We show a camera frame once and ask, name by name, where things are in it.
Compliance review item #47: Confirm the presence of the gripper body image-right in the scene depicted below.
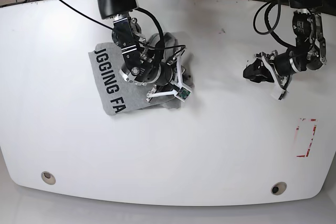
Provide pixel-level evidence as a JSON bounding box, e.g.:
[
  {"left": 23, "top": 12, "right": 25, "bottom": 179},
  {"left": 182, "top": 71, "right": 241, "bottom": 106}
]
[{"left": 254, "top": 50, "right": 295, "bottom": 89}]

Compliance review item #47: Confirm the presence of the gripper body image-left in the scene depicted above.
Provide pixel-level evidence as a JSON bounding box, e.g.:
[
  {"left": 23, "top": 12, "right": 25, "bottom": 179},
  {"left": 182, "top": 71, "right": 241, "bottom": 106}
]
[{"left": 146, "top": 45, "right": 187, "bottom": 103}]

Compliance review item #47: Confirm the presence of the grey t-shirt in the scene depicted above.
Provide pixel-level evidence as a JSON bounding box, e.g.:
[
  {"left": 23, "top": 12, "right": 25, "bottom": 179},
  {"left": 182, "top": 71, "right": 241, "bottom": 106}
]
[{"left": 89, "top": 42, "right": 181, "bottom": 116}]

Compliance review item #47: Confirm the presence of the black robot arm image-left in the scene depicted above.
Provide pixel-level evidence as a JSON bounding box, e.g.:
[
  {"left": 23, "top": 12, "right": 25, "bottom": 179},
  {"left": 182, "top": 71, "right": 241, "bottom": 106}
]
[{"left": 97, "top": 0, "right": 192, "bottom": 101}]

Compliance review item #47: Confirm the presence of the red tape rectangle marking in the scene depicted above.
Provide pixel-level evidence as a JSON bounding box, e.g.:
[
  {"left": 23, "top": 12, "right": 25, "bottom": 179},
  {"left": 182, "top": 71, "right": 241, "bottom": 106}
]
[{"left": 293, "top": 118, "right": 318, "bottom": 158}]

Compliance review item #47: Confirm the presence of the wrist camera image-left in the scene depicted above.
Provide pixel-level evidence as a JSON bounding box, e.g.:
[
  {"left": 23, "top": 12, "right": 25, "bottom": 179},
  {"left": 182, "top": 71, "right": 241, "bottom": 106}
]
[{"left": 175, "top": 87, "right": 191, "bottom": 102}]

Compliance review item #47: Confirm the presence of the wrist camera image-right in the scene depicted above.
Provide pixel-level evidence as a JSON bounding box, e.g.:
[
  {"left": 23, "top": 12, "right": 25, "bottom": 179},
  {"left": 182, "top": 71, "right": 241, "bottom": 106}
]
[{"left": 271, "top": 86, "right": 287, "bottom": 101}]

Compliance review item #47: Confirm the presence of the right table cable grommet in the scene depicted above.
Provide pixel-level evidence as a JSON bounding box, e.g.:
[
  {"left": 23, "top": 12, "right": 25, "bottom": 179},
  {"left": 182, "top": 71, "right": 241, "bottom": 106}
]
[{"left": 271, "top": 182, "right": 287, "bottom": 196}]

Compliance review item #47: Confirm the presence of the table cable grommet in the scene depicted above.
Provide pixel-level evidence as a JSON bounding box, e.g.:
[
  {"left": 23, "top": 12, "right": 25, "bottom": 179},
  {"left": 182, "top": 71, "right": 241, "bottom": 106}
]
[
  {"left": 41, "top": 172, "right": 56, "bottom": 185},
  {"left": 271, "top": 182, "right": 287, "bottom": 196}
]

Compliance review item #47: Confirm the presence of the left table cable grommet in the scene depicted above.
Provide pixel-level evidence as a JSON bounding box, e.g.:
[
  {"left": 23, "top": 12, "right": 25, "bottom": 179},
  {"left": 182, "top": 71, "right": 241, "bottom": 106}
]
[{"left": 41, "top": 172, "right": 56, "bottom": 185}]

